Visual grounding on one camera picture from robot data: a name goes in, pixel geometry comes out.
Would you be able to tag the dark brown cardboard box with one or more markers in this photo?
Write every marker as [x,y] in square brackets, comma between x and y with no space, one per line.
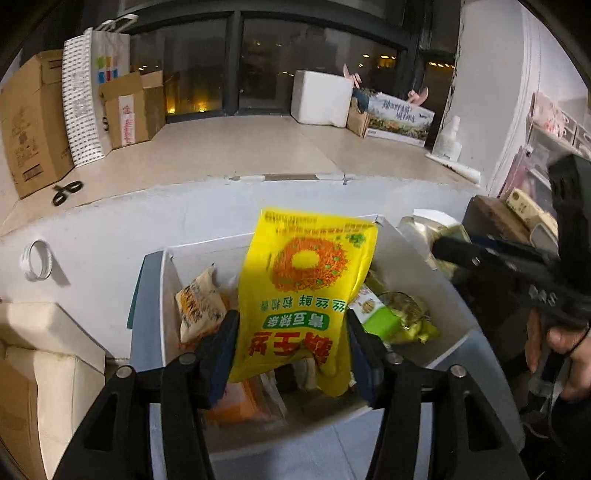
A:
[489,217]

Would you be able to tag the orange white snack packet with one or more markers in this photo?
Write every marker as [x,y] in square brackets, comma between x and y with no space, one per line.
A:
[198,304]

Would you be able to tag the dark glass window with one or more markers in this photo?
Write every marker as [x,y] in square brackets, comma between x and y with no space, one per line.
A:
[277,60]

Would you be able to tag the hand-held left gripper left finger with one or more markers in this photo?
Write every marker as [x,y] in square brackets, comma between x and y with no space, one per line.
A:
[224,360]

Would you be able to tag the white bag with coloured squares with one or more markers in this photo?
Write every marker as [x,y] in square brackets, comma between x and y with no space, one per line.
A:
[111,55]

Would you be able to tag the white foam box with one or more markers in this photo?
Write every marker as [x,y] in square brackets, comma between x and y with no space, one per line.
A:
[318,99]

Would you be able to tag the pale yellow snack bag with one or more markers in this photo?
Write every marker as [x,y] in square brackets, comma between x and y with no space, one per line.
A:
[411,323]

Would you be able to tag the small brown cardboard box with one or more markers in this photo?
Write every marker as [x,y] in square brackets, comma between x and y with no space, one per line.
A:
[358,122]

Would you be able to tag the large closed cardboard box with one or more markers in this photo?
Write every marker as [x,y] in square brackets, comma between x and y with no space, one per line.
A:
[32,129]

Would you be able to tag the white plastic bottle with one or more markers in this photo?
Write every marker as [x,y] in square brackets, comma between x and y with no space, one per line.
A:
[449,145]

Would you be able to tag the open cardboard box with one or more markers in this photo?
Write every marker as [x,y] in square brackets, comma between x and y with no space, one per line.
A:
[127,115]

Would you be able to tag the printed landscape carton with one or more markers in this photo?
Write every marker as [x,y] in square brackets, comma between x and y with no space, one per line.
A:
[397,117]

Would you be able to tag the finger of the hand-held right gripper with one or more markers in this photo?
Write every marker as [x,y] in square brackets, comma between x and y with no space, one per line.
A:
[457,251]

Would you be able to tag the green label snack packet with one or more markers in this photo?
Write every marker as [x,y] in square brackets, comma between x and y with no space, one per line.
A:
[378,316]

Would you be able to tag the white dotted paper bag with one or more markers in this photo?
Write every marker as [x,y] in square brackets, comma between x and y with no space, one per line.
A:
[81,101]

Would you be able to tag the white foam block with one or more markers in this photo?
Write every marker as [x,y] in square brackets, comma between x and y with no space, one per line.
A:
[46,330]

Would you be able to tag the beige tissue pack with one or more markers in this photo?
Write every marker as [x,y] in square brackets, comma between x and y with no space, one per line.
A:
[526,207]

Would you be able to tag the white tape roll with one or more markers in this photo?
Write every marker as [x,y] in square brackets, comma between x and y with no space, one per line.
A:
[47,263]

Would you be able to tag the white storage box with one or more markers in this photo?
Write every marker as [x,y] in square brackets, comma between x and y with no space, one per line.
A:
[406,267]

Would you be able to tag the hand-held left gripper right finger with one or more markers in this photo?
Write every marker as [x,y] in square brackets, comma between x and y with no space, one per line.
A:
[362,369]

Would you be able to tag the cream shiny packet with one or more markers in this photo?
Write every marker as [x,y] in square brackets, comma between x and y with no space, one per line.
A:
[429,226]

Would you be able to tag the black scissors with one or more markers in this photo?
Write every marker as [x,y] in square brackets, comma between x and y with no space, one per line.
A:
[67,191]

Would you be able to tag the white drawer shelf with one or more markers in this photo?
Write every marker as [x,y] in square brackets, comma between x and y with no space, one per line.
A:
[554,138]

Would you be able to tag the cream topped cardboard box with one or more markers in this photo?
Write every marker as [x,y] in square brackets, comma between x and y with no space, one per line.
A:
[55,397]

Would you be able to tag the person's right hand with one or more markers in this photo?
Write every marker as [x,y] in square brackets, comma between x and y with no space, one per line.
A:
[572,369]

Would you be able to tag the white paper roll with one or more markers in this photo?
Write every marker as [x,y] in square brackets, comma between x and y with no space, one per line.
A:
[455,167]

